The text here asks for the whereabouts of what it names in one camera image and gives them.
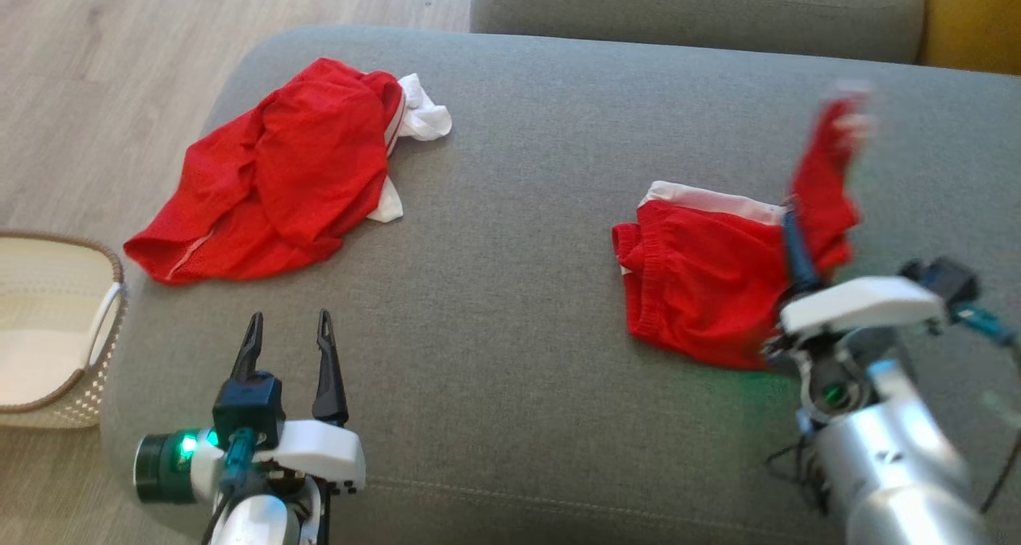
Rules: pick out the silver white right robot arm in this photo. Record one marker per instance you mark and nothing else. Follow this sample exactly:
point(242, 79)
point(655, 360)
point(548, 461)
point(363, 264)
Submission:
point(885, 457)

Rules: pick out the red shorts white stripe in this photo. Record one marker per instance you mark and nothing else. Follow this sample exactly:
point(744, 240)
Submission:
point(702, 282)

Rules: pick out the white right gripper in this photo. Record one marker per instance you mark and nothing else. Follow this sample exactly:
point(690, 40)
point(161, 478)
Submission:
point(861, 304)

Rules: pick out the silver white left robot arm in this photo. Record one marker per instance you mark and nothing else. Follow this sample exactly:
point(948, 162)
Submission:
point(163, 469)

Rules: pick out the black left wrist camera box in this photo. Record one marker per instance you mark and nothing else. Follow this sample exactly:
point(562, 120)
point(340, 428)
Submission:
point(249, 405)

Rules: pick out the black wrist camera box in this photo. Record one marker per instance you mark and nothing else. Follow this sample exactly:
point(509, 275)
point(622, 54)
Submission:
point(249, 405)
point(945, 280)

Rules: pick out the red basketball jersey white sleeves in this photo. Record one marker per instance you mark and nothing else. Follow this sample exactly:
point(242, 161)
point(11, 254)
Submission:
point(295, 178)

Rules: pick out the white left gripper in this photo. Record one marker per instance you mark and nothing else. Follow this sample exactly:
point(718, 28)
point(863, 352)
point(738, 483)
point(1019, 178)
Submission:
point(327, 453)

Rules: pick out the yellow sofa backrest cushion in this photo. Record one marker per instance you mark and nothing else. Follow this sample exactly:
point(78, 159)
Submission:
point(973, 18)

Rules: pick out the grey sofa seat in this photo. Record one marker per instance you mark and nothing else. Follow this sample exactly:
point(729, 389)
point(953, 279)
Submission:
point(518, 290)

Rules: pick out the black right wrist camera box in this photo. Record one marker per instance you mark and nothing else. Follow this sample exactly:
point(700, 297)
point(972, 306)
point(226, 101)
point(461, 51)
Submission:
point(945, 280)

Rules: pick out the cream perforated laundry basket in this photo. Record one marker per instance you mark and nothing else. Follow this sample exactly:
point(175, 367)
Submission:
point(40, 329)

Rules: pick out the beige sofa seat cushion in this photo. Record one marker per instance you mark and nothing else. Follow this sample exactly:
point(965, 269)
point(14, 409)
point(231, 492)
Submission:
point(694, 10)

